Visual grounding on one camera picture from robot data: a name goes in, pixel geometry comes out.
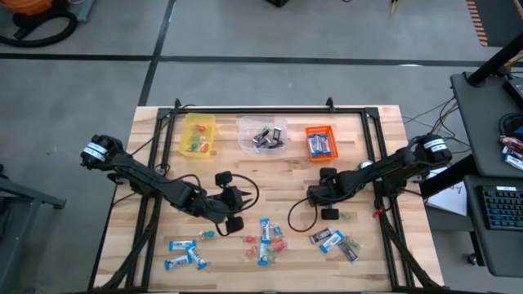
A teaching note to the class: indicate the clear plastic container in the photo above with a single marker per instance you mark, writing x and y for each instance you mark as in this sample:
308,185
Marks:
245,122

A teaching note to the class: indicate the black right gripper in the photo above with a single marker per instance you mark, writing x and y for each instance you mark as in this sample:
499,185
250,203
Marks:
320,195

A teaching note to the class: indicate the thin wooden stick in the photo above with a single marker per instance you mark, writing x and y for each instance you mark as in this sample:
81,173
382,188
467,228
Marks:
394,6

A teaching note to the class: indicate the black box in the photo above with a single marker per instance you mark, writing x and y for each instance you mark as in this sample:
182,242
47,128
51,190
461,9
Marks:
278,2

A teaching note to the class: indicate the white paper sheet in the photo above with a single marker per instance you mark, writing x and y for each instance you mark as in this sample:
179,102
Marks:
449,202

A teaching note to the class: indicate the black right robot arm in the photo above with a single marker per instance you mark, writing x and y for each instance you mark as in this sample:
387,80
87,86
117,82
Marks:
388,165

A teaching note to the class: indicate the orange plastic basket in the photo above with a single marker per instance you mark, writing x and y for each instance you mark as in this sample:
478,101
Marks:
334,151

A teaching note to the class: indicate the green soda can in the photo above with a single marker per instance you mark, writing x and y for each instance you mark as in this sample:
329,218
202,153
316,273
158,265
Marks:
363,164

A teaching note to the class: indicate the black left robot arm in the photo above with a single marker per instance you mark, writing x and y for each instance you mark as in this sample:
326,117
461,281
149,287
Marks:
139,177

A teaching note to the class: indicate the orange vacuum cleaner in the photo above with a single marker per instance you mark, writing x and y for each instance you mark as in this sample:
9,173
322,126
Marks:
24,5

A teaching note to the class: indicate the pink dark candy pack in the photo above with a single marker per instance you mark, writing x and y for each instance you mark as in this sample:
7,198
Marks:
510,142

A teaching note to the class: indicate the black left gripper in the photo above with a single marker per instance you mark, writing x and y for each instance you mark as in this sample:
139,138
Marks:
229,200

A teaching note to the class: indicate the black aluminium rig frame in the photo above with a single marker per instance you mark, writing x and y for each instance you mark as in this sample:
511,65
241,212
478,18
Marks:
265,110

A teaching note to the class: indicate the grey metal table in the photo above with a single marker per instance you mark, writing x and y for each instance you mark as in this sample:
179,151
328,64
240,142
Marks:
16,196

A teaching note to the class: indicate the blue white candy pack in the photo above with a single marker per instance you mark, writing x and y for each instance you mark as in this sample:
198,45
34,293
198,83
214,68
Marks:
515,162

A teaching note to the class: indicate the black caster wheel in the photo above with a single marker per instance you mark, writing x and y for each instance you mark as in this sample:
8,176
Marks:
472,259

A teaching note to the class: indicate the grey box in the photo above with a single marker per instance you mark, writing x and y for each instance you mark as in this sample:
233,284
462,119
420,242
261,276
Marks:
83,10

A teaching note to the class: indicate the small red clip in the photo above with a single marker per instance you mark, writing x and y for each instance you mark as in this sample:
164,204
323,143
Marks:
378,212

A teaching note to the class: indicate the dark floor mat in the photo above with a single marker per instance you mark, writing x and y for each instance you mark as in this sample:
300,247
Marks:
504,20

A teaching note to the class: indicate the yellow plastic basket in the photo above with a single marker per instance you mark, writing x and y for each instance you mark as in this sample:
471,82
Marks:
184,122

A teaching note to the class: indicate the backlit black keyboard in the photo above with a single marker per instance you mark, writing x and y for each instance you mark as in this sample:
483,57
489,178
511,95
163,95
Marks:
504,206

